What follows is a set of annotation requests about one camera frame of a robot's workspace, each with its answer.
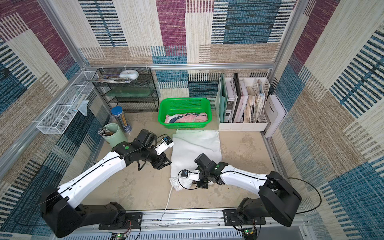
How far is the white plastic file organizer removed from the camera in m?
0.96

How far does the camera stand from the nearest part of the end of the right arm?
614 millimetres

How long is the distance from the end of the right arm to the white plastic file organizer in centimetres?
38

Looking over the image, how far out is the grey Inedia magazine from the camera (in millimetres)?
925

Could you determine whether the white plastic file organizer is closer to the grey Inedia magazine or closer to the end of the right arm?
the grey Inedia magazine

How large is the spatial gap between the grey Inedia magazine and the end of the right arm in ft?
1.72

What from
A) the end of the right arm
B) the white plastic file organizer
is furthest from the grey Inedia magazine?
the end of the right arm
